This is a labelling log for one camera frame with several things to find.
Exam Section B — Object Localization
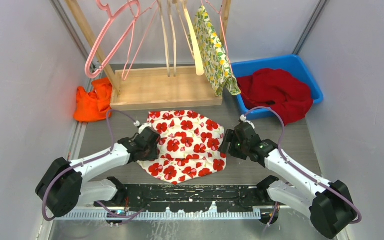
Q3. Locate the lemon print skirt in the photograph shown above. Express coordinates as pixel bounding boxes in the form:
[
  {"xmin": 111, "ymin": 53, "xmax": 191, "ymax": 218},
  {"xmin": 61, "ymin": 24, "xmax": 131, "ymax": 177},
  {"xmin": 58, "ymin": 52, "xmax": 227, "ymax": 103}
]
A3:
[{"xmin": 192, "ymin": 5, "xmax": 242, "ymax": 97}]

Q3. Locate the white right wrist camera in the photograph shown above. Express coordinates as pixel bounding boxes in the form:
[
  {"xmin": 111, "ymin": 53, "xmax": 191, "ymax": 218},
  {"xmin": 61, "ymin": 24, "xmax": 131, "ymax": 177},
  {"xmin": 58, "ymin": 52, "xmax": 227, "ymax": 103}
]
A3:
[{"xmin": 239, "ymin": 114, "xmax": 255, "ymax": 129}]

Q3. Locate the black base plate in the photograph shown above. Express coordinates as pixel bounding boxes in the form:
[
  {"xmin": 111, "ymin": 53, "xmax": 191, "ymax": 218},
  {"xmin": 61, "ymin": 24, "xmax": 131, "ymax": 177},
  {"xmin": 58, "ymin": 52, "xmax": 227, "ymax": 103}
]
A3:
[{"xmin": 102, "ymin": 184, "xmax": 275, "ymax": 213}]

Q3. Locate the red poppy print cloth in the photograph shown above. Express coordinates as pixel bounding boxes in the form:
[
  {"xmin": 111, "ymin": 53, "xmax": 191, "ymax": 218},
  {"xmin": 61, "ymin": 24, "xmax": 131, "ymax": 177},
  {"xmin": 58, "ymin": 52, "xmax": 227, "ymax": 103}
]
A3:
[{"xmin": 138, "ymin": 110, "xmax": 227, "ymax": 185}]

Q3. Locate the cream wooden hanger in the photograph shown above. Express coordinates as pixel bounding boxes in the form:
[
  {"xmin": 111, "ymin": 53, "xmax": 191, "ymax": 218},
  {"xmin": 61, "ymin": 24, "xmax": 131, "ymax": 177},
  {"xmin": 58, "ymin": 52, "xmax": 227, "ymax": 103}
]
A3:
[{"xmin": 180, "ymin": 0, "xmax": 205, "ymax": 76}]

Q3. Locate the thin pink wire hanger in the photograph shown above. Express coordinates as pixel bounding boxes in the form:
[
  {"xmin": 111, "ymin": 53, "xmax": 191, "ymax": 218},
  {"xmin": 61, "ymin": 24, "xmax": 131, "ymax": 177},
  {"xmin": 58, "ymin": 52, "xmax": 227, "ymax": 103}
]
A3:
[{"xmin": 201, "ymin": 0, "xmax": 232, "ymax": 65}]

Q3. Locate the thick pink hanger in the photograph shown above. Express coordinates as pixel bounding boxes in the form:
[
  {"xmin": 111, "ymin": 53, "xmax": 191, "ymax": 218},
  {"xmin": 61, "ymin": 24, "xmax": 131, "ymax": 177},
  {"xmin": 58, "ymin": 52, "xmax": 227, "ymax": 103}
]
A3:
[{"xmin": 84, "ymin": 0, "xmax": 143, "ymax": 79}]

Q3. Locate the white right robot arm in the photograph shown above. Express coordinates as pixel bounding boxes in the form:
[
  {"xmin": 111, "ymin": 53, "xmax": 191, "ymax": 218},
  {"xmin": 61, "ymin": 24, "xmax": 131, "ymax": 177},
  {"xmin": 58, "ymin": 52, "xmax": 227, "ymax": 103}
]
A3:
[{"xmin": 219, "ymin": 120, "xmax": 362, "ymax": 239}]

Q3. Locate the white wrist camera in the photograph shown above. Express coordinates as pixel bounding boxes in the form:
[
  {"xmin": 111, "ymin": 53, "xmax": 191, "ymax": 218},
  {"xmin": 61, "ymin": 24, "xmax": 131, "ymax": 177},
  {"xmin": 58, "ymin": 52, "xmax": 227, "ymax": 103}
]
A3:
[
  {"xmin": 239, "ymin": 114, "xmax": 255, "ymax": 129},
  {"xmin": 133, "ymin": 120, "xmax": 152, "ymax": 134}
]

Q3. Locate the dark red cloth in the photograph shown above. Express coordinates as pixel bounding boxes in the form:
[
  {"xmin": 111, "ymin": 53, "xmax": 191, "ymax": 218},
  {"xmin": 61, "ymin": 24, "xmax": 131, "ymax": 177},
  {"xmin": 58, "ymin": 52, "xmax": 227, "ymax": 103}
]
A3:
[{"xmin": 237, "ymin": 68, "xmax": 314, "ymax": 125}]

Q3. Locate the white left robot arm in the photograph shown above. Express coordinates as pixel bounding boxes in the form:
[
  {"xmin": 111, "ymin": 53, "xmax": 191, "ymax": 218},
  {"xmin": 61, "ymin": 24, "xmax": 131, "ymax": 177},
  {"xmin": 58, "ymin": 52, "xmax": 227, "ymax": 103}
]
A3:
[{"xmin": 35, "ymin": 124, "xmax": 161, "ymax": 221}]

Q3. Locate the orange cloth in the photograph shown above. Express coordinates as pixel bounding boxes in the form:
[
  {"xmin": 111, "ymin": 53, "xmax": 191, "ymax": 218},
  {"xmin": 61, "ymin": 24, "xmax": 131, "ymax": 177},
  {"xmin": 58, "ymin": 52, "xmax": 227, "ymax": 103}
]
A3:
[{"xmin": 73, "ymin": 77, "xmax": 113, "ymax": 123}]

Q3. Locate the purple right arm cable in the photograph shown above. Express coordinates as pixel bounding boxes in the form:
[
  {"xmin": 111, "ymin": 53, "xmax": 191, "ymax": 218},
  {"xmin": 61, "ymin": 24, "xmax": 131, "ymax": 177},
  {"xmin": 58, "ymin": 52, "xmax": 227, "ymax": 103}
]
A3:
[{"xmin": 239, "ymin": 106, "xmax": 363, "ymax": 225}]

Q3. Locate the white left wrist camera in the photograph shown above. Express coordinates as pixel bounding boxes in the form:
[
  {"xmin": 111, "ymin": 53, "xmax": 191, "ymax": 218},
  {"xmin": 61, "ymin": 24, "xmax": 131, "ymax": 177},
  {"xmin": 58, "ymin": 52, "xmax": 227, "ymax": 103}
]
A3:
[{"xmin": 133, "ymin": 120, "xmax": 152, "ymax": 134}]

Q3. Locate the blue plastic bin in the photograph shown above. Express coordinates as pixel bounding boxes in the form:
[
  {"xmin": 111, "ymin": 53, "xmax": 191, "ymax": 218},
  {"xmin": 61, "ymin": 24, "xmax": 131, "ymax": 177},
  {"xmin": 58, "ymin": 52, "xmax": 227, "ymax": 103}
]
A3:
[{"xmin": 231, "ymin": 54, "xmax": 324, "ymax": 105}]

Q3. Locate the wooden hanger rack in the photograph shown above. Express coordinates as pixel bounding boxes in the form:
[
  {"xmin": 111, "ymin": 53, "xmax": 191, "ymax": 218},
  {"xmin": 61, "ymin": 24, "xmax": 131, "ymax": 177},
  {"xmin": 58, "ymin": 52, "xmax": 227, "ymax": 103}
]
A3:
[{"xmin": 66, "ymin": 0, "xmax": 223, "ymax": 111}]

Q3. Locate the beige wooden hanger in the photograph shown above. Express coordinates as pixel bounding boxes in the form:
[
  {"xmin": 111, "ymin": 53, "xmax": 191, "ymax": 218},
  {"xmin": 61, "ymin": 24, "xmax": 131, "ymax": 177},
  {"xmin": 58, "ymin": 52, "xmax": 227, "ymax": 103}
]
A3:
[
  {"xmin": 157, "ymin": 0, "xmax": 171, "ymax": 77},
  {"xmin": 166, "ymin": 0, "xmax": 187, "ymax": 77}
]

